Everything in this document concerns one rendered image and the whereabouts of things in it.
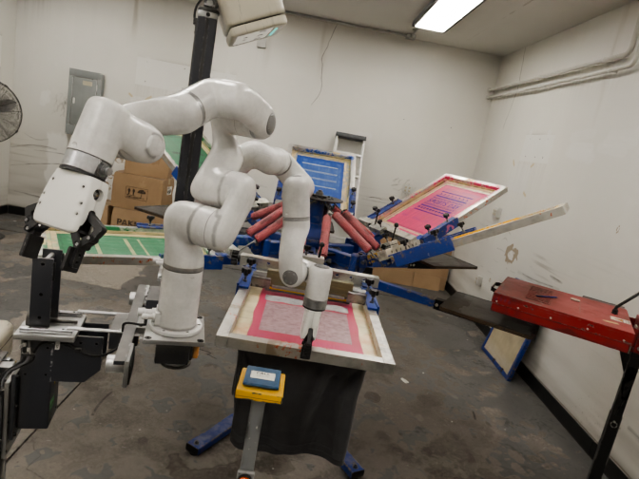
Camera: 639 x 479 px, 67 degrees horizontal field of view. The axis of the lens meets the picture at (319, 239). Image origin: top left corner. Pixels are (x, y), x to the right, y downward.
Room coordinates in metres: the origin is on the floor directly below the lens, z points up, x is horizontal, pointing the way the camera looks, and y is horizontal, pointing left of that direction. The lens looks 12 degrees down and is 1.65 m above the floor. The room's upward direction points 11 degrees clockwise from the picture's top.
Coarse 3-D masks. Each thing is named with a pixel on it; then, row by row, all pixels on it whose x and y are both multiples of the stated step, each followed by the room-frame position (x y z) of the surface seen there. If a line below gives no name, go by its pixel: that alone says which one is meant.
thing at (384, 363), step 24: (240, 288) 1.90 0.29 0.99; (360, 288) 2.22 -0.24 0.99; (240, 312) 1.71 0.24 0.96; (216, 336) 1.42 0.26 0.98; (240, 336) 1.44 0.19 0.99; (384, 336) 1.66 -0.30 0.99; (312, 360) 1.43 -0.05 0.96; (336, 360) 1.44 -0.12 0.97; (360, 360) 1.44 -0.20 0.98; (384, 360) 1.46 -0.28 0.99
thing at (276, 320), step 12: (264, 300) 1.90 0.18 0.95; (264, 312) 1.77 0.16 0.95; (276, 312) 1.80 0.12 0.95; (288, 312) 1.82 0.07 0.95; (300, 312) 1.85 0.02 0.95; (252, 324) 1.63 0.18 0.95; (264, 324) 1.65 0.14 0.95; (276, 324) 1.67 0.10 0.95; (288, 324) 1.69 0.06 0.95; (300, 324) 1.72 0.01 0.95; (264, 336) 1.55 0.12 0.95; (276, 336) 1.56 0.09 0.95; (288, 336) 1.58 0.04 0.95
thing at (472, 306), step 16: (384, 288) 2.62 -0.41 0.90; (400, 288) 2.58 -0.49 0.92; (432, 304) 2.49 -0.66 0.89; (448, 304) 2.35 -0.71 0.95; (464, 304) 2.41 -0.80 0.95; (480, 304) 2.46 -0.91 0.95; (480, 320) 2.20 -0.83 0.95; (496, 320) 2.23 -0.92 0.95; (512, 320) 2.28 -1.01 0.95; (528, 336) 2.10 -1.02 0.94
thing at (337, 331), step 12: (324, 312) 1.90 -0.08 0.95; (336, 312) 1.92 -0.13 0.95; (348, 312) 1.95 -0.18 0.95; (324, 324) 1.76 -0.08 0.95; (336, 324) 1.78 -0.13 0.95; (348, 324) 1.81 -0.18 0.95; (324, 336) 1.64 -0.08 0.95; (336, 336) 1.66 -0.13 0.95; (348, 336) 1.68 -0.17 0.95; (336, 348) 1.56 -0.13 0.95; (348, 348) 1.58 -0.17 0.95; (360, 348) 1.60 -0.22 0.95
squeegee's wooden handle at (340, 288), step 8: (272, 272) 2.01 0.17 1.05; (272, 280) 2.01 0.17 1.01; (280, 280) 2.01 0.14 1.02; (336, 280) 2.03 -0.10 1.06; (296, 288) 2.01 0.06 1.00; (304, 288) 2.01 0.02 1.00; (336, 288) 2.02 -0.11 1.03; (344, 288) 2.02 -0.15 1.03; (352, 288) 2.03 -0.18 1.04; (344, 296) 2.02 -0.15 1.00
